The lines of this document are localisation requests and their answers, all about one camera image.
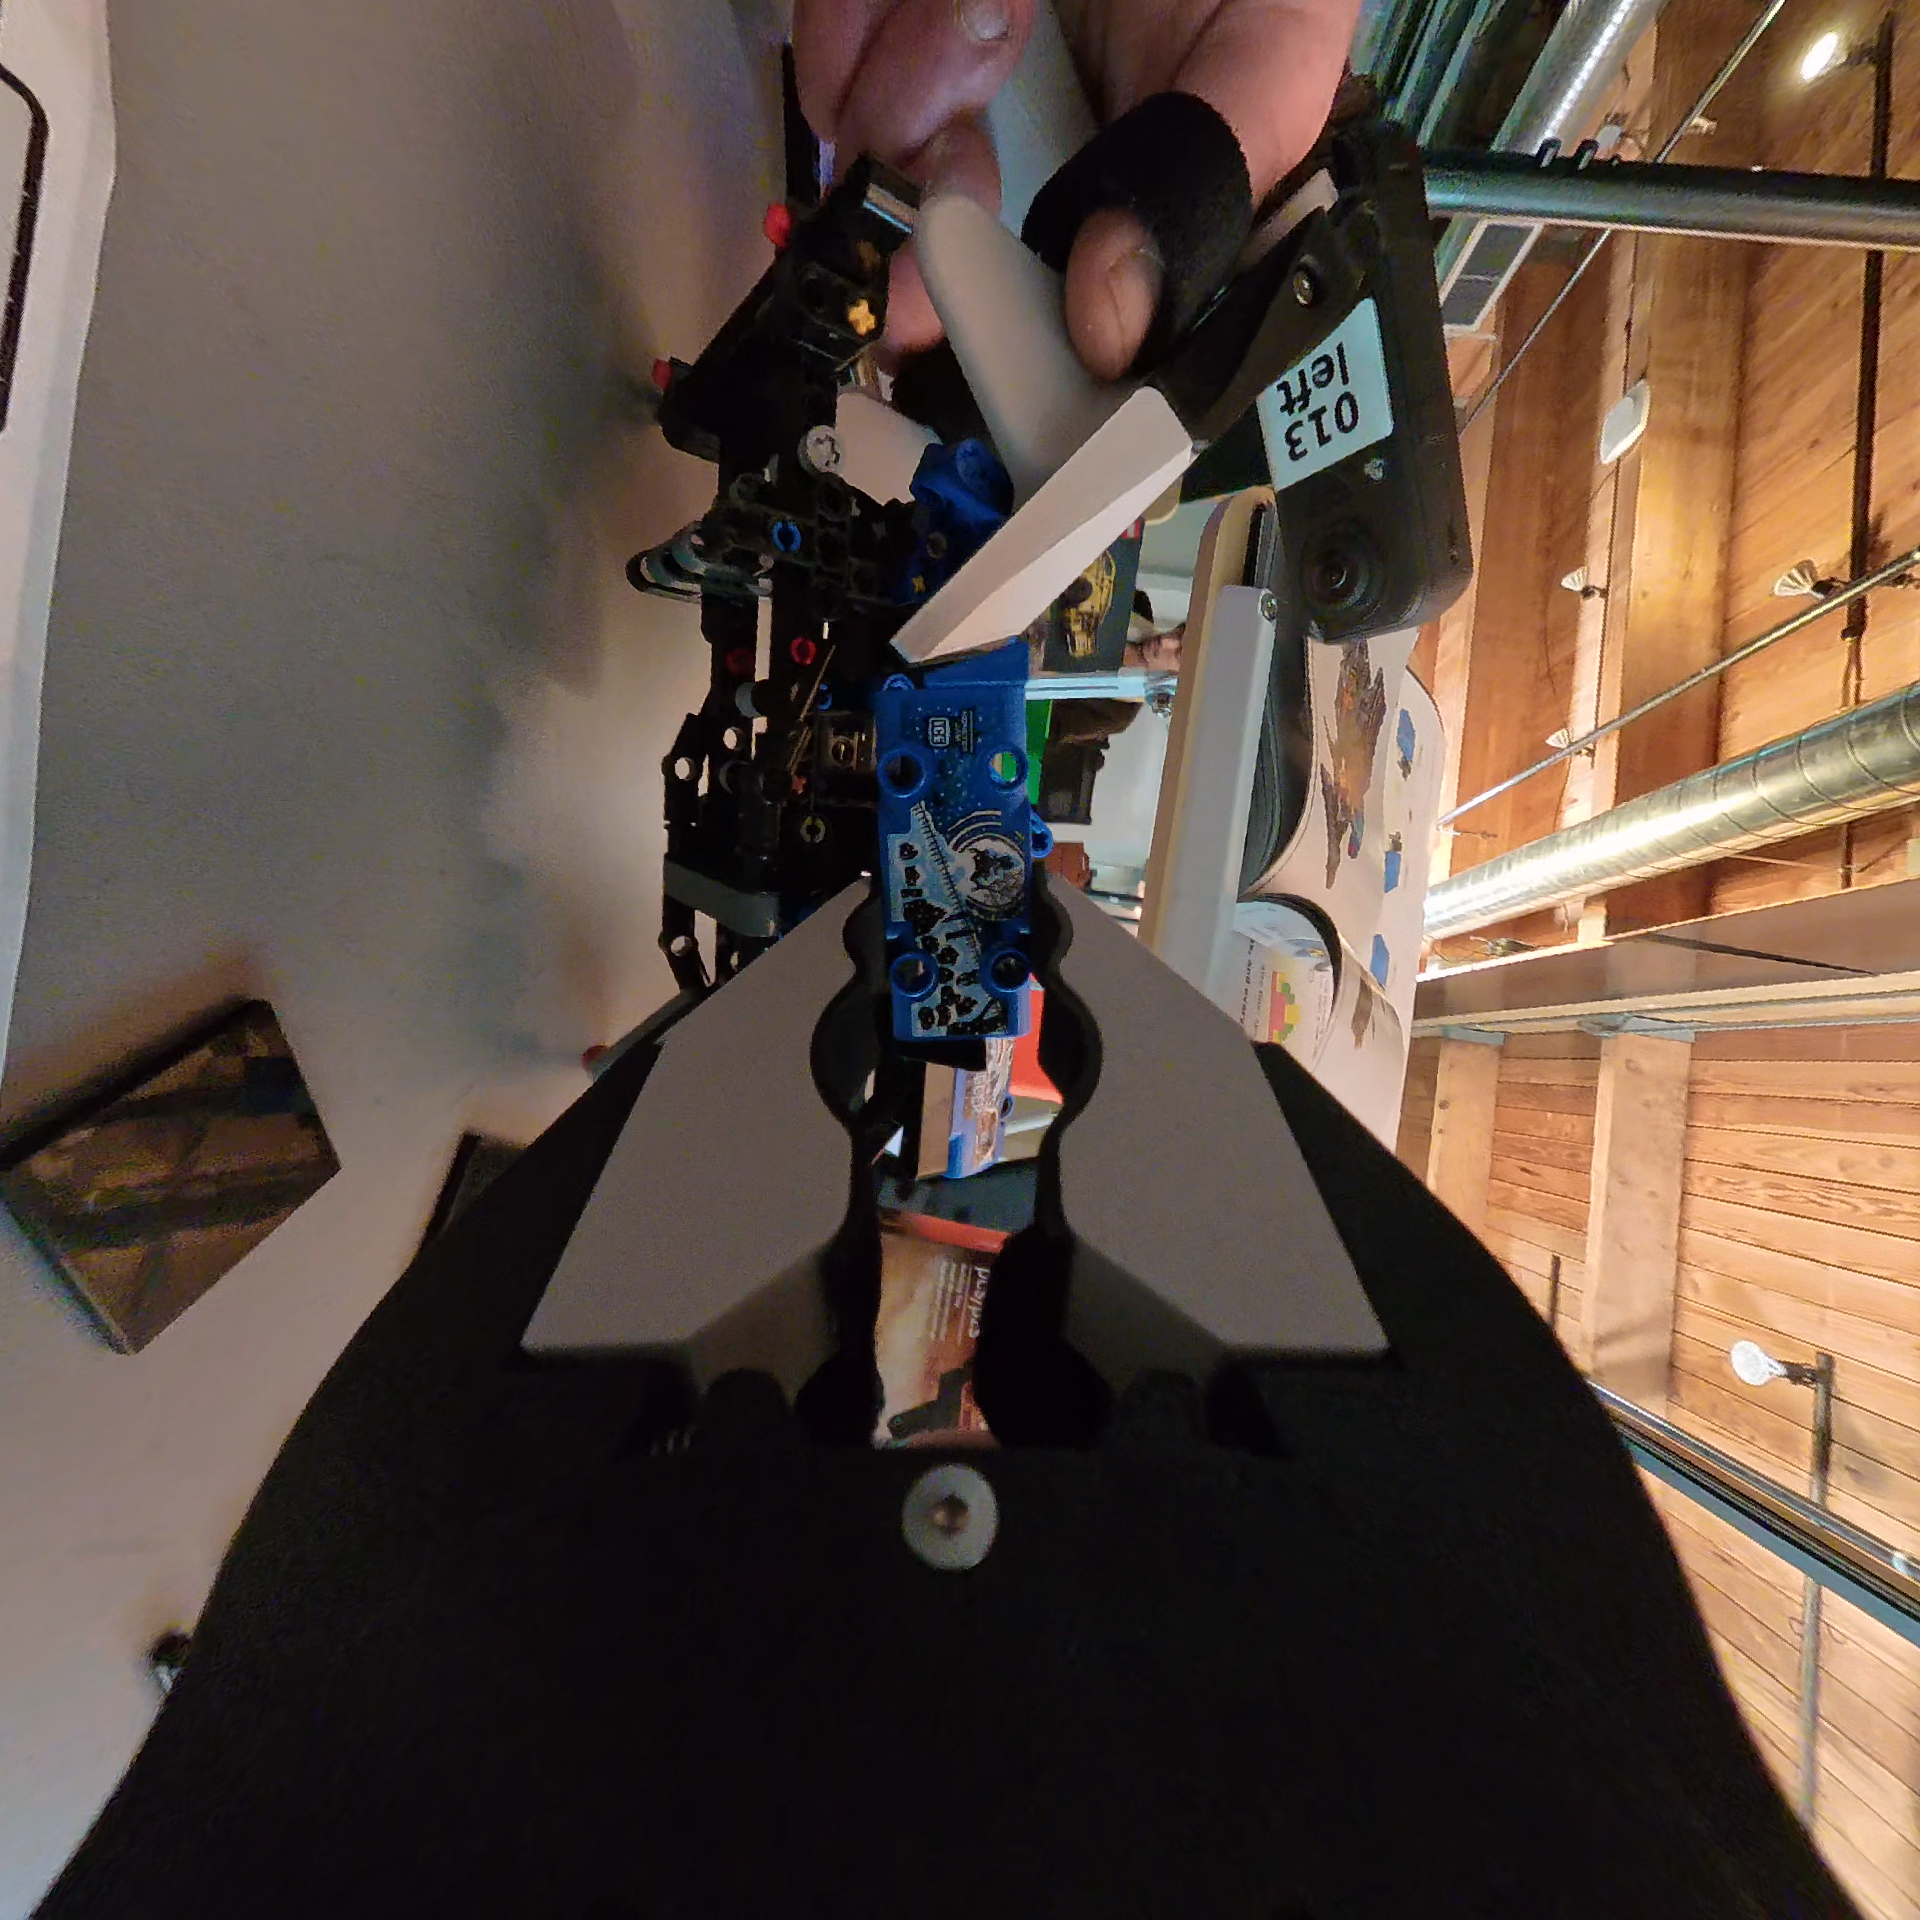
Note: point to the white ceiling spotlight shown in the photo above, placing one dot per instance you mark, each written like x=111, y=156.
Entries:
x=1757, y=1365

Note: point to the blue printed toy panel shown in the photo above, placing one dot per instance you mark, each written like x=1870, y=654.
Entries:
x=953, y=840

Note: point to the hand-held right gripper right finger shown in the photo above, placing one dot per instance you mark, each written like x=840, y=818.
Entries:
x=1201, y=1202

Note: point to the person's left hand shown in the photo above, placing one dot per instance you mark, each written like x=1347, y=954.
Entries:
x=901, y=77

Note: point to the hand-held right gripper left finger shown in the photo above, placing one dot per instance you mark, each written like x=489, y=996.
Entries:
x=674, y=1202

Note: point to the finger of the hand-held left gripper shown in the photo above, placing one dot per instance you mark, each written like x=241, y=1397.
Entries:
x=1079, y=480

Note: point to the blue black toy truck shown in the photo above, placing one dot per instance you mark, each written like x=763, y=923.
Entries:
x=819, y=284

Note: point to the silver ventilation duct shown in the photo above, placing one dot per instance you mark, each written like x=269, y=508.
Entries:
x=1560, y=77
x=1725, y=810

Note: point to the black ceiling pipe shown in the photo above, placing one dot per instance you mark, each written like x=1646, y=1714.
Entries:
x=1651, y=203

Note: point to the open instruction booklet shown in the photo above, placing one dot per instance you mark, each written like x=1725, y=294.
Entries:
x=1373, y=901

